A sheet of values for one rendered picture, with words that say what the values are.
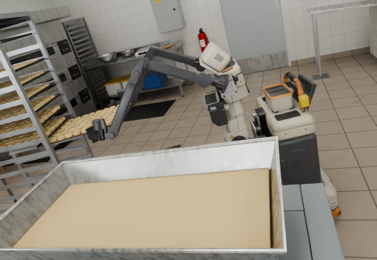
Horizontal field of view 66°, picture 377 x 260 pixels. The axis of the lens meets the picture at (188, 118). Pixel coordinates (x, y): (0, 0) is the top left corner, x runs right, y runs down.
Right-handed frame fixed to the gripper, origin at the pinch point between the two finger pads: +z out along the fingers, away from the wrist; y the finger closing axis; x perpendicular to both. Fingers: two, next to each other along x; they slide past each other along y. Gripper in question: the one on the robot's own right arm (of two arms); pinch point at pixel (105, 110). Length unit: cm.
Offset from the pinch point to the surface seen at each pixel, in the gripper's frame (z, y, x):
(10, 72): 48, 49, 12
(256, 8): -381, 6, -112
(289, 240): 52, 14, 180
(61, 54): -93, 34, -296
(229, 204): 57, 23, 172
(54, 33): -96, 66, -297
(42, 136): 49, 7, 12
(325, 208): 41, 14, 182
